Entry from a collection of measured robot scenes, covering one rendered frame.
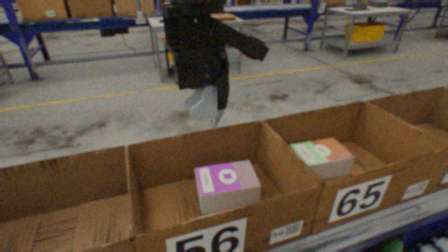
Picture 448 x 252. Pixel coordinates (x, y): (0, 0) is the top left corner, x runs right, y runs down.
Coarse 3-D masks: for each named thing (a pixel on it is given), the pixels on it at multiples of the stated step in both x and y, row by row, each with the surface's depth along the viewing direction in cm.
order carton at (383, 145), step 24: (264, 120) 79; (288, 120) 82; (312, 120) 86; (336, 120) 90; (360, 120) 93; (384, 120) 84; (288, 144) 87; (360, 144) 95; (384, 144) 85; (408, 144) 77; (432, 144) 71; (360, 168) 84; (384, 168) 60; (408, 168) 64; (432, 168) 69; (336, 192) 59; (360, 216) 68
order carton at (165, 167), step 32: (224, 128) 75; (256, 128) 79; (128, 160) 62; (160, 160) 73; (192, 160) 77; (224, 160) 81; (256, 160) 86; (288, 160) 67; (160, 192) 75; (192, 192) 75; (288, 192) 70; (320, 192) 57; (160, 224) 66; (192, 224) 47; (256, 224) 54; (288, 224) 58
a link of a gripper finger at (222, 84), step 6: (222, 66) 40; (222, 72) 39; (228, 72) 39; (222, 78) 40; (228, 78) 40; (216, 84) 41; (222, 84) 40; (228, 84) 40; (222, 90) 40; (228, 90) 41; (222, 96) 41; (228, 96) 42; (222, 102) 43; (222, 108) 44
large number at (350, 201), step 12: (372, 180) 61; (384, 180) 63; (348, 192) 60; (360, 192) 62; (372, 192) 64; (384, 192) 66; (336, 204) 61; (348, 204) 63; (360, 204) 65; (372, 204) 67; (336, 216) 63; (348, 216) 65
